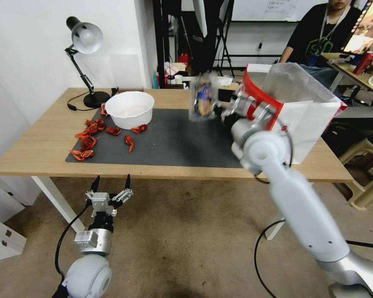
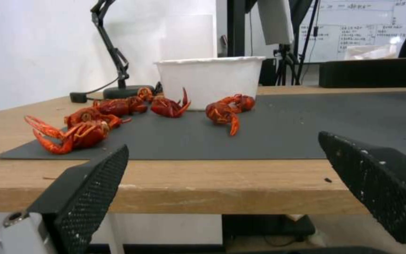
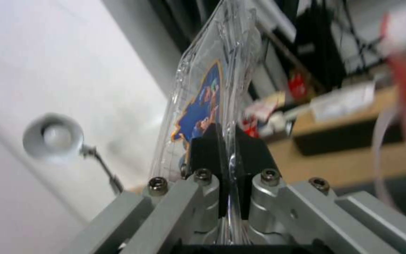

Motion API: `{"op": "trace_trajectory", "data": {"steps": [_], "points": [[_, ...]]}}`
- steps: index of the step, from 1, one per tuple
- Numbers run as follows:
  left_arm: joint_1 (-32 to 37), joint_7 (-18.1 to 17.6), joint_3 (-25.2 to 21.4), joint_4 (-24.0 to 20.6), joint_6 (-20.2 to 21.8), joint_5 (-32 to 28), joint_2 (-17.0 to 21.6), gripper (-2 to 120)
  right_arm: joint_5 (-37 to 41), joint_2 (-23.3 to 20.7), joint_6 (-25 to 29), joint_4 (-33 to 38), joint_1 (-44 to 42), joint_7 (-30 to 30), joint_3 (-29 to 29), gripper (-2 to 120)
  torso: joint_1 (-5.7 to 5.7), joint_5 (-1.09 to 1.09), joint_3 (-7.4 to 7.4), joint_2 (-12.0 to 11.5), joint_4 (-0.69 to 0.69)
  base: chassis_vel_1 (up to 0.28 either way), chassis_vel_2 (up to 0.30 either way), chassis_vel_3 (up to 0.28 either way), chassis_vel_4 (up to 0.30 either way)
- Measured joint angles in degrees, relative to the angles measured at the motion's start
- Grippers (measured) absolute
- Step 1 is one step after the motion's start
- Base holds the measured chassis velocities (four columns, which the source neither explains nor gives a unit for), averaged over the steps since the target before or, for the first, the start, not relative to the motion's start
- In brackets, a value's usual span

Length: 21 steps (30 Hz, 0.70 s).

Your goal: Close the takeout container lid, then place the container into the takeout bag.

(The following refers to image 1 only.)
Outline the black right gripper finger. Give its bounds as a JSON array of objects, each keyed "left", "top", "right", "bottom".
[
  {"left": 205, "top": 108, "right": 228, "bottom": 122},
  {"left": 208, "top": 92, "right": 235, "bottom": 108}
]

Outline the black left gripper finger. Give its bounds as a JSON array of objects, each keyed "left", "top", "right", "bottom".
[
  {"left": 84, "top": 175, "right": 100, "bottom": 204},
  {"left": 111, "top": 173, "right": 134, "bottom": 208}
]

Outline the clear plastic takeout container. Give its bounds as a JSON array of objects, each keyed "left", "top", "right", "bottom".
[{"left": 188, "top": 72, "right": 225, "bottom": 122}]

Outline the white and red takeout bag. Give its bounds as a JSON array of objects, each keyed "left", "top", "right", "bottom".
[{"left": 240, "top": 62, "right": 348, "bottom": 166}]

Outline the white table leg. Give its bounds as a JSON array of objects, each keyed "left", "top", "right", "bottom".
[
  {"left": 264, "top": 217, "right": 286, "bottom": 241},
  {"left": 31, "top": 176, "right": 86, "bottom": 234}
]

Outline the dark grey table mat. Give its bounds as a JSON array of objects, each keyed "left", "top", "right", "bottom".
[{"left": 65, "top": 108, "right": 247, "bottom": 169}]

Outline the red and white box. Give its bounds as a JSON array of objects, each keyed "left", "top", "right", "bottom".
[{"left": 164, "top": 61, "right": 191, "bottom": 82}]

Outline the black tripod stand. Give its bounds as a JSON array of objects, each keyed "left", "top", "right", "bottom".
[{"left": 213, "top": 0, "right": 237, "bottom": 78}]

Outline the white round bowl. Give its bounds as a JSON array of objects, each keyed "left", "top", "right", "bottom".
[{"left": 104, "top": 91, "right": 155, "bottom": 130}]

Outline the black metal rack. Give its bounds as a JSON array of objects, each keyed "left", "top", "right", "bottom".
[{"left": 152, "top": 0, "right": 182, "bottom": 90}]

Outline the white cabinet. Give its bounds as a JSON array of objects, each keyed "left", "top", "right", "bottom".
[{"left": 0, "top": 172, "right": 43, "bottom": 265}]

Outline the white whiteboard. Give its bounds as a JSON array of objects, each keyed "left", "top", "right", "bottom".
[{"left": 230, "top": 0, "right": 330, "bottom": 23}]

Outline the person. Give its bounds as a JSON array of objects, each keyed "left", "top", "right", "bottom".
[{"left": 279, "top": 0, "right": 371, "bottom": 91}]

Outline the wooden side desk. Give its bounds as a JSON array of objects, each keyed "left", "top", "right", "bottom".
[{"left": 320, "top": 52, "right": 373, "bottom": 108}]

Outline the red drink can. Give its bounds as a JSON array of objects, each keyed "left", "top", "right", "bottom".
[{"left": 352, "top": 52, "right": 373, "bottom": 75}]

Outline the black desk lamp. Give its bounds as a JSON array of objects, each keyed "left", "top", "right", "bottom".
[{"left": 64, "top": 16, "right": 111, "bottom": 109}]

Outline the beige plastic stool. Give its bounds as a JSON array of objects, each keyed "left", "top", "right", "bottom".
[{"left": 338, "top": 137, "right": 373, "bottom": 212}]

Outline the computer monitor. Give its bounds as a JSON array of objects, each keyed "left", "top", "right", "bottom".
[{"left": 341, "top": 0, "right": 373, "bottom": 58}]

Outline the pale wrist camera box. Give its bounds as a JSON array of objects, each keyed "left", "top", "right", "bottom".
[{"left": 91, "top": 192, "right": 110, "bottom": 216}]

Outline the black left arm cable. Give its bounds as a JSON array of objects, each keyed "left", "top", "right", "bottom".
[{"left": 54, "top": 203, "right": 96, "bottom": 277}]

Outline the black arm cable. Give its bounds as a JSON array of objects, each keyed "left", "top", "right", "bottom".
[
  {"left": 254, "top": 218, "right": 287, "bottom": 298},
  {"left": 54, "top": 203, "right": 96, "bottom": 277}
]

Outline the black lamp cable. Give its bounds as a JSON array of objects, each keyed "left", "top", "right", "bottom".
[{"left": 67, "top": 92, "right": 91, "bottom": 112}]

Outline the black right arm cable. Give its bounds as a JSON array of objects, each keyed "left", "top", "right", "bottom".
[{"left": 254, "top": 218, "right": 287, "bottom": 298}]

